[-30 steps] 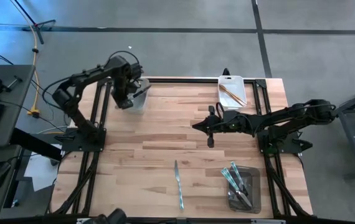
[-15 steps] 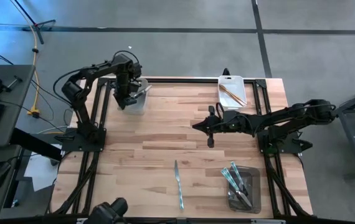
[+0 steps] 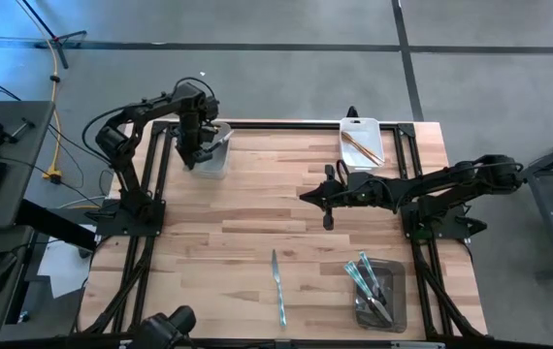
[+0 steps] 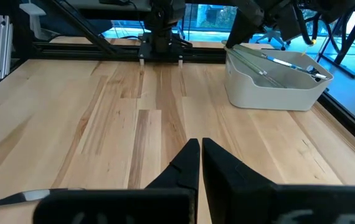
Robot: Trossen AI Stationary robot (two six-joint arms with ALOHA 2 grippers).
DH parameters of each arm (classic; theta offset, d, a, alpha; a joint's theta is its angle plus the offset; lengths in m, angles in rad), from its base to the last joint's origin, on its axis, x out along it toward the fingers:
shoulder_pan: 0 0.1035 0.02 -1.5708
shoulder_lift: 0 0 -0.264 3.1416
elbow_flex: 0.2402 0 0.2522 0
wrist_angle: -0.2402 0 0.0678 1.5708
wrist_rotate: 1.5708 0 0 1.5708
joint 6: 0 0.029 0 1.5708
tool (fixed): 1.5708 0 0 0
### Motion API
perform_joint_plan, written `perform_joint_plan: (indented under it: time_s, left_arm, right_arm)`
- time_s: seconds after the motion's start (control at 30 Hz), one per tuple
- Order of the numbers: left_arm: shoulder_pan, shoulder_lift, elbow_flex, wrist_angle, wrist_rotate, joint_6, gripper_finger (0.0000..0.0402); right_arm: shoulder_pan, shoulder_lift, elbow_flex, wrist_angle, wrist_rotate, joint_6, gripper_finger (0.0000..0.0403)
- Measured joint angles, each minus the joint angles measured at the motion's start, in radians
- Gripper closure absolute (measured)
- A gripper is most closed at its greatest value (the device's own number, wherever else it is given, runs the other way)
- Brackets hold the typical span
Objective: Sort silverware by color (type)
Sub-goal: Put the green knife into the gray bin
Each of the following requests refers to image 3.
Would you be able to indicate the black tripod stand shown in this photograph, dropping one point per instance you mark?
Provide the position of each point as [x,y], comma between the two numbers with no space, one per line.
[60,43]

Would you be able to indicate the black table frame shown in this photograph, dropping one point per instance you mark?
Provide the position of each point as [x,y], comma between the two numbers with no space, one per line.
[281,125]

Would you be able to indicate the black flat bar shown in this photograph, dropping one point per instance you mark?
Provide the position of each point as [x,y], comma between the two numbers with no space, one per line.
[55,225]

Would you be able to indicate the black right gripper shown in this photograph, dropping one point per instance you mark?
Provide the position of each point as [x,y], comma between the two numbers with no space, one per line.
[364,194]

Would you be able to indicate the white plastic bin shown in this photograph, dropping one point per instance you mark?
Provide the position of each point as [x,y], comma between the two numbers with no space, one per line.
[371,128]
[218,167]

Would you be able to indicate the white paper sheet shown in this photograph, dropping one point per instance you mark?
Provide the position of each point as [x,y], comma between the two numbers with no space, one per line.
[65,266]

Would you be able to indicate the small black bracket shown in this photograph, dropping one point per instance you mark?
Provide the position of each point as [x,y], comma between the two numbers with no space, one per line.
[351,112]

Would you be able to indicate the silver metal spoon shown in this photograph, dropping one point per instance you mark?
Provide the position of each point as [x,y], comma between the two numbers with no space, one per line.
[223,139]

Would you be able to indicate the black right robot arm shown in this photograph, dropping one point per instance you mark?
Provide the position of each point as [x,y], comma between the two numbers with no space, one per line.
[451,184]

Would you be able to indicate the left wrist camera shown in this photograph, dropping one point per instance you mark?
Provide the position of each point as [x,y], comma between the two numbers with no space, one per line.
[212,109]

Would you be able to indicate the grey desk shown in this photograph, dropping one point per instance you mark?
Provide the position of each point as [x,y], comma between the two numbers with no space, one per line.
[9,189]

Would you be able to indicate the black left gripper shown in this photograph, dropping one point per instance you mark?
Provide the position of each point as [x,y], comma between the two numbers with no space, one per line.
[193,138]

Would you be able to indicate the dark transparent plastic tray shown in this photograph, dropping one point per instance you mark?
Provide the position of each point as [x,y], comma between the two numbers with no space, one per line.
[398,291]

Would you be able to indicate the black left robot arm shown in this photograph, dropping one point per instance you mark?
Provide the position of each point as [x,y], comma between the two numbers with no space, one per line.
[128,179]

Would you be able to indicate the black rounded device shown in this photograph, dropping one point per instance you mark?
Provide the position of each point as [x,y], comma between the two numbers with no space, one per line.
[165,327]

